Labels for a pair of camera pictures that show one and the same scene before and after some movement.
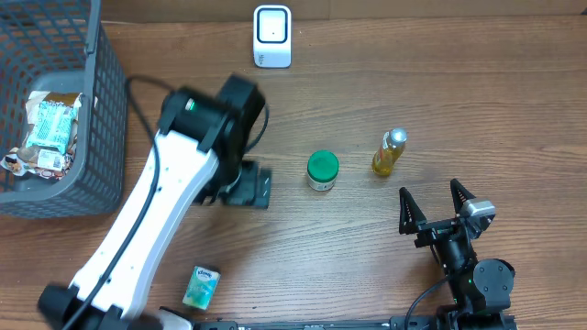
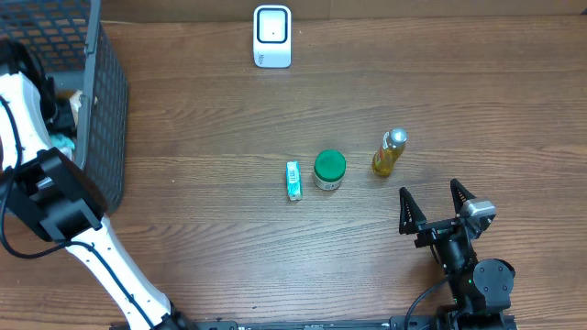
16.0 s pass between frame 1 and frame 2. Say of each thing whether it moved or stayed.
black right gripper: stayed
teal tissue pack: moved
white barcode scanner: stayed
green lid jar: moved
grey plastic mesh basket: stayed
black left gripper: moved
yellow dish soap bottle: stayed
